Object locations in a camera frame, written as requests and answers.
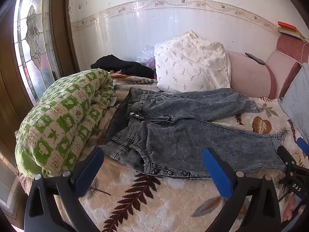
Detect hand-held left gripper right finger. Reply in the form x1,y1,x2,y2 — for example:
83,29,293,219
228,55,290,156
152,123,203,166
202,147,282,232

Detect clear plastic bag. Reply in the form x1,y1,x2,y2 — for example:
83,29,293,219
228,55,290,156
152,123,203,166
136,44,157,78

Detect person's right hand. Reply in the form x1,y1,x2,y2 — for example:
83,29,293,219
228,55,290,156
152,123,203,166
282,196,306,223

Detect wooden door frame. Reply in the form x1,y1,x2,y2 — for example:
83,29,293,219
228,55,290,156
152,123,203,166
0,0,80,219

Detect leaf-print blanket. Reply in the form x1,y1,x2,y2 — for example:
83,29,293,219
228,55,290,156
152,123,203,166
54,74,309,232

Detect green patterned quilt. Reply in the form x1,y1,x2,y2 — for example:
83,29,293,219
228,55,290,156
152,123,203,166
14,69,115,178

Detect black phone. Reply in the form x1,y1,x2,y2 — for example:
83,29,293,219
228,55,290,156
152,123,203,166
245,52,266,65

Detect grey quilted cloth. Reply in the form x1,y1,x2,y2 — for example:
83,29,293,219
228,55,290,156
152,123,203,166
279,63,309,136

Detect pink padded headboard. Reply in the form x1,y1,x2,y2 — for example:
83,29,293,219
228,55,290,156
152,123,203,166
226,34,309,99

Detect grey denim pants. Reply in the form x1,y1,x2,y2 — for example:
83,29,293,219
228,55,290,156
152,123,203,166
100,87,286,180

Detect red book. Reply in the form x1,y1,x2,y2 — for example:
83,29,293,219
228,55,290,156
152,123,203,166
278,21,299,31

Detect white leaf-print pillow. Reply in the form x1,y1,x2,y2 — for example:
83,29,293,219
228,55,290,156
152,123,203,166
153,30,232,93

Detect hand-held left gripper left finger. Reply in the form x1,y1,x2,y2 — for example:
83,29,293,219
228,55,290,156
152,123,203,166
24,146,105,232

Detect stained glass door pane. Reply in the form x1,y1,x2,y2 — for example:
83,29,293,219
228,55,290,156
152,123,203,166
13,0,61,102

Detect black garment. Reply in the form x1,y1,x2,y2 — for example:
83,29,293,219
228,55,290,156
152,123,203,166
90,55,156,80

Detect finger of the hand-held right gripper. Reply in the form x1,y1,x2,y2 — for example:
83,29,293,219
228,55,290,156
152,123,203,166
277,146,298,172
296,137,309,155

